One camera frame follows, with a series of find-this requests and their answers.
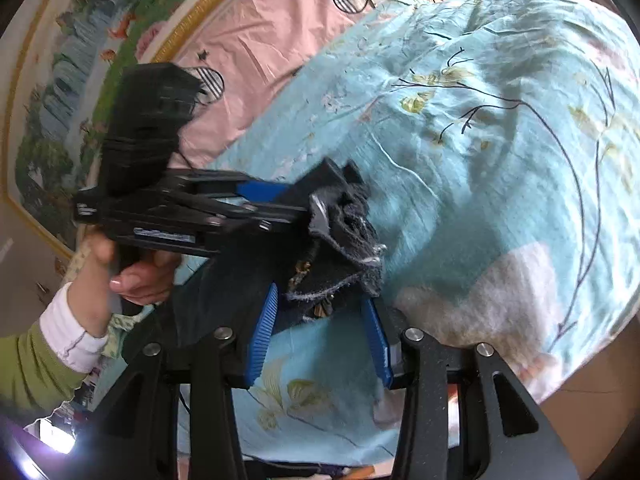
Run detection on black pants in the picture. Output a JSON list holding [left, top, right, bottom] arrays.
[[137, 183, 383, 377]]

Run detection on person's left hand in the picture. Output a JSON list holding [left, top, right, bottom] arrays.
[[67, 230, 181, 338]]

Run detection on light blue floral bedsheet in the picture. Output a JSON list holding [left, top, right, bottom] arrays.
[[89, 0, 640, 468]]

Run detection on pink heart-pattern quilt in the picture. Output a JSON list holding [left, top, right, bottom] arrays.
[[169, 0, 385, 168]]

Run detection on gold-framed landscape painting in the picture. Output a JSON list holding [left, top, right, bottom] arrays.
[[1, 0, 224, 258]]

